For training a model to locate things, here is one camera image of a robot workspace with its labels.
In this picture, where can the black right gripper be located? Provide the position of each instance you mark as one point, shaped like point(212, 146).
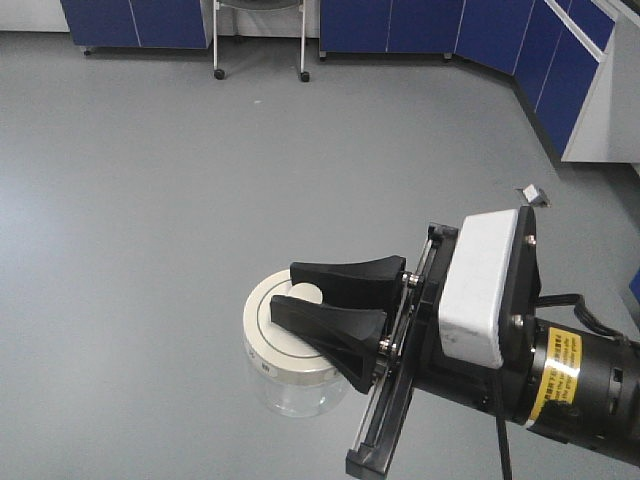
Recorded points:
point(349, 338)

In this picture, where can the glass jar with white lid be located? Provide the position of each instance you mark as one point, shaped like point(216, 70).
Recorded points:
point(287, 375)

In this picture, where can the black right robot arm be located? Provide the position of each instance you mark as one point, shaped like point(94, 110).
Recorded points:
point(583, 386)

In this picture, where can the small grey floor object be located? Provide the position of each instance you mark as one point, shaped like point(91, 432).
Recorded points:
point(534, 196)

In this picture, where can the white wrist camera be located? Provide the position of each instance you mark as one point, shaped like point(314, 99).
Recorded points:
point(469, 308)

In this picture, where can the blue wall cabinets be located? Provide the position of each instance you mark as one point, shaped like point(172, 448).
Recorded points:
point(570, 60)

